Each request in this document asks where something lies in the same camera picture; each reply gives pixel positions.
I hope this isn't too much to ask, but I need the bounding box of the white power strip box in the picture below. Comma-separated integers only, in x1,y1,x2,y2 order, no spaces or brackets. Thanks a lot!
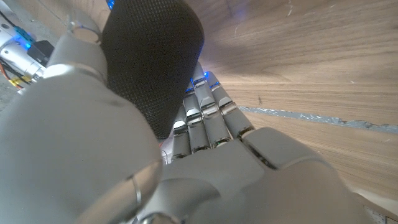
364,205,398,224

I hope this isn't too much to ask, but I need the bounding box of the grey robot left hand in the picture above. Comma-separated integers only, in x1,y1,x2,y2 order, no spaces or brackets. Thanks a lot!
0,14,379,224

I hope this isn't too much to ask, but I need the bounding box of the black cylindrical fabric speaker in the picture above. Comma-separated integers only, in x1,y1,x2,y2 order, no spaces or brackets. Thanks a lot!
100,0,206,140

